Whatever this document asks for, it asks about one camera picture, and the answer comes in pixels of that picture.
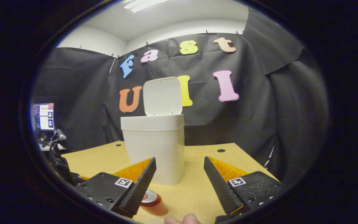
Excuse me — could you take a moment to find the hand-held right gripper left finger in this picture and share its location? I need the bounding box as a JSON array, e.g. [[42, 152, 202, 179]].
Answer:
[[73, 157, 157, 218]]

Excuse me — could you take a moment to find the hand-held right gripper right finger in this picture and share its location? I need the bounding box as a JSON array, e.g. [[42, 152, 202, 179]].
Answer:
[[204, 156, 287, 224]]

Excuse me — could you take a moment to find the red pop can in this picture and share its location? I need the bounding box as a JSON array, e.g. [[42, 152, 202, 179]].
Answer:
[[140, 189, 169, 216]]

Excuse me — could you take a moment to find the white desktop garbage bin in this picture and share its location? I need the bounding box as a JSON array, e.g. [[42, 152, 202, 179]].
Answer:
[[120, 77, 185, 186]]

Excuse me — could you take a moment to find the wooden desktop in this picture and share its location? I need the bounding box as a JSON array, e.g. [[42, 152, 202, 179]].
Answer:
[[62, 141, 279, 224]]

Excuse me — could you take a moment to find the computer monitor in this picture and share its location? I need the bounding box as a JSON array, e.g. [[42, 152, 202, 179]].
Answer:
[[32, 103, 55, 131]]

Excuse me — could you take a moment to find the black backdrop cloth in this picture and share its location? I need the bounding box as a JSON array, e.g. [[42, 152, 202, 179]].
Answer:
[[31, 8, 328, 187]]

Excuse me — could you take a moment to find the ceiling light panel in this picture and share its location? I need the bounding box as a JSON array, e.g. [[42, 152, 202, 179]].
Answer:
[[124, 0, 170, 13]]

